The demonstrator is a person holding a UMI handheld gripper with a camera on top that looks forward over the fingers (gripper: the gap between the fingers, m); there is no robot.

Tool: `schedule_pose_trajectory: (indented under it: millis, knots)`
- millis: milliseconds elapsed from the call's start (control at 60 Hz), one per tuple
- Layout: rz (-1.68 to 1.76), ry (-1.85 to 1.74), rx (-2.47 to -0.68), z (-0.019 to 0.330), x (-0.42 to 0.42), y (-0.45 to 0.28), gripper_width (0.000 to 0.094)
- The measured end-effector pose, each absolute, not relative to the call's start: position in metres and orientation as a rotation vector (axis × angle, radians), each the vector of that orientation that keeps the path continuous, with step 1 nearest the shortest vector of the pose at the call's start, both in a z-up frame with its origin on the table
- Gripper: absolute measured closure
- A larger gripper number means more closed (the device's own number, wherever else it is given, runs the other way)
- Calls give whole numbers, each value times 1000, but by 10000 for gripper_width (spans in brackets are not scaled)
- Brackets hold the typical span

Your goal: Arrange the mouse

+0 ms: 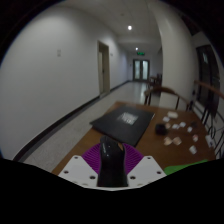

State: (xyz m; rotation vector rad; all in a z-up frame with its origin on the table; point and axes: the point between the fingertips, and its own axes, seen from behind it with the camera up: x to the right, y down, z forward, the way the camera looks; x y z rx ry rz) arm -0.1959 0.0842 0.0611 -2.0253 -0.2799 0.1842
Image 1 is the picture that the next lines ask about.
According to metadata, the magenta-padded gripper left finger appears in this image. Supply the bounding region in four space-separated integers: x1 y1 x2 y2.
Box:
57 142 103 188

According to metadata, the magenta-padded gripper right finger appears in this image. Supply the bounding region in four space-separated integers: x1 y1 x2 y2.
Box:
120 142 167 188

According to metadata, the small tan sticker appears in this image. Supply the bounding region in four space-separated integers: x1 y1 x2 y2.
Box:
163 136 173 147
172 136 183 146

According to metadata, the small black box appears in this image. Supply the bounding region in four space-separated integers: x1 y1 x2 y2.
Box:
154 123 169 136

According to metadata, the black closed laptop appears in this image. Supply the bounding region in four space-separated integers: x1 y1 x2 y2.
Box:
89 104 156 148

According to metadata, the flat white card box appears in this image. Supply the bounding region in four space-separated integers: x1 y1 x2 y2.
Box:
166 111 179 119

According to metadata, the white card with black print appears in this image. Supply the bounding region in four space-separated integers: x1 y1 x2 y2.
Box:
204 134 216 149

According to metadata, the wooden armchair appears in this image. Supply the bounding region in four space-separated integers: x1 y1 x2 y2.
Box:
143 85 194 112

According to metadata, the dark wooden chair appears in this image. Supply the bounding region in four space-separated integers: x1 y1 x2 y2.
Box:
148 73 164 89

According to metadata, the wood-topped metal railing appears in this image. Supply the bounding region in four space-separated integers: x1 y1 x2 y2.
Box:
192 79 224 160

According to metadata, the glass double door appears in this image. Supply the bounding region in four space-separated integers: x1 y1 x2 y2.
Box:
132 58 150 82

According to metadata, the wooden side door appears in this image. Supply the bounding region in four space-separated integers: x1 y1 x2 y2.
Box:
97 40 111 98

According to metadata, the dark framed window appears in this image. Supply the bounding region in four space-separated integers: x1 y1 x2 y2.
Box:
195 44 221 108

